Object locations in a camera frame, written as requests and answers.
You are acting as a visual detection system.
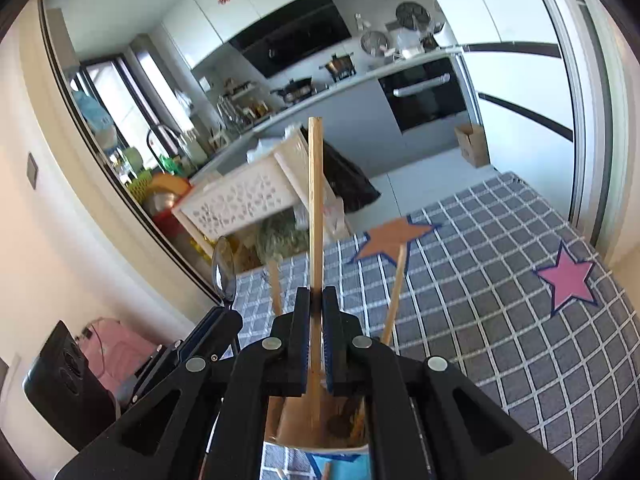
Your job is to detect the stack of pink stools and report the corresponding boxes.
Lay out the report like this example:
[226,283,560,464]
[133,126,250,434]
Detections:
[80,317,161,396]

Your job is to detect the clear plastic bag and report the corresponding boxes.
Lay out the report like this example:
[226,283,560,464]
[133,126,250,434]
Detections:
[295,195,351,241]

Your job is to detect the golden round tray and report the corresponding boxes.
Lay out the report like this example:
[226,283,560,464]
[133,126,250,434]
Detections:
[150,174,192,211]

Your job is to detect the white plastic container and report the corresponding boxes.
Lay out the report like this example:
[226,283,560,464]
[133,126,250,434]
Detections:
[397,27,426,58]

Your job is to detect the checked grey tablecloth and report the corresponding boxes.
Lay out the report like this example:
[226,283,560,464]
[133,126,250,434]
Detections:
[232,170,631,480]

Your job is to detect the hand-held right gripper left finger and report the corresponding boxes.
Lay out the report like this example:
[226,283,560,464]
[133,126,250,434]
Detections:
[55,287,313,480]

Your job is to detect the vegetables in plastic bag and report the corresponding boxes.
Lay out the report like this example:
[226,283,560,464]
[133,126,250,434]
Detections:
[250,210,311,261]

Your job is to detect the seasoning bottle rack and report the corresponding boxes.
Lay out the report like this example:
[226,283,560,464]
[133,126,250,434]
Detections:
[217,80,273,133]

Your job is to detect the white wall cabinets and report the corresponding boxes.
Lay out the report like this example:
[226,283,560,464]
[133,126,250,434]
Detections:
[160,0,396,68]

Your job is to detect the black kitchen faucet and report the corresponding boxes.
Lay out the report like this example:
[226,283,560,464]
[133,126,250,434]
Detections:
[146,125,183,161]

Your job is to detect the black built-in oven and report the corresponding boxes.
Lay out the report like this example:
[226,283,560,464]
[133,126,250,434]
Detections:
[377,57,468,133]

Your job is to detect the white sliding door frame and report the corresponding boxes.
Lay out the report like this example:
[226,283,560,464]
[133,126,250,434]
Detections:
[37,0,633,311]

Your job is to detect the white refrigerator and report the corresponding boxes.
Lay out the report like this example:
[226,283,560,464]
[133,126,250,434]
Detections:
[410,0,576,211]

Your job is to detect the red plastic basket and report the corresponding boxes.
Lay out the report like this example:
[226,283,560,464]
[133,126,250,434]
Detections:
[152,207,188,236]

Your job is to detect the steel pot with lid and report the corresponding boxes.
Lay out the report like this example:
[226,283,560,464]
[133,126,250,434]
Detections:
[320,52,356,78]

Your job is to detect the black round rack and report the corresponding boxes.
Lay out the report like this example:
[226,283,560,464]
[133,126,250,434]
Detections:
[395,1,431,28]

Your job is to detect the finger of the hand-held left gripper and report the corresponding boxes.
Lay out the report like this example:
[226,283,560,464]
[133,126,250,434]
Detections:
[131,308,244,409]
[176,306,231,357]

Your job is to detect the black plastic bag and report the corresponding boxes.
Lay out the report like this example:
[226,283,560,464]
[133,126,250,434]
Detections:
[320,132,381,213]

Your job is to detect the grey kitchen base cabinet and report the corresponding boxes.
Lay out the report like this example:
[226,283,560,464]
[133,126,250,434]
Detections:
[220,77,401,196]

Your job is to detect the cardboard box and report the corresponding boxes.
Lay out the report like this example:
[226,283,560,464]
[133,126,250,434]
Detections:
[454,123,491,168]

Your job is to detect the kitchen window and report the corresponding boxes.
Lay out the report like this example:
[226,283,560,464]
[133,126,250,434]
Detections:
[70,55,171,171]

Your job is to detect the steel steamer rack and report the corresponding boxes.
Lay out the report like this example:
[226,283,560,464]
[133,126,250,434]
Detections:
[360,30,388,56]

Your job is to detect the white plastic utensil holder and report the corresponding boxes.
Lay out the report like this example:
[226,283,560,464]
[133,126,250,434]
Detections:
[262,390,373,456]

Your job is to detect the green plastic basket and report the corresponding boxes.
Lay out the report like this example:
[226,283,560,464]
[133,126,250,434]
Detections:
[125,167,153,201]

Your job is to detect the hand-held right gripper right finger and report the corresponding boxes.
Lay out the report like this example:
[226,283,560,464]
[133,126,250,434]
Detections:
[321,286,573,480]

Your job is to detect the black range hood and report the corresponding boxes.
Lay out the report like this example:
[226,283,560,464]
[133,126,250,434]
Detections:
[232,0,353,78]

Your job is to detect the black wok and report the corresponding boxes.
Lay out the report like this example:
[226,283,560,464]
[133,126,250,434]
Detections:
[272,77,316,103]

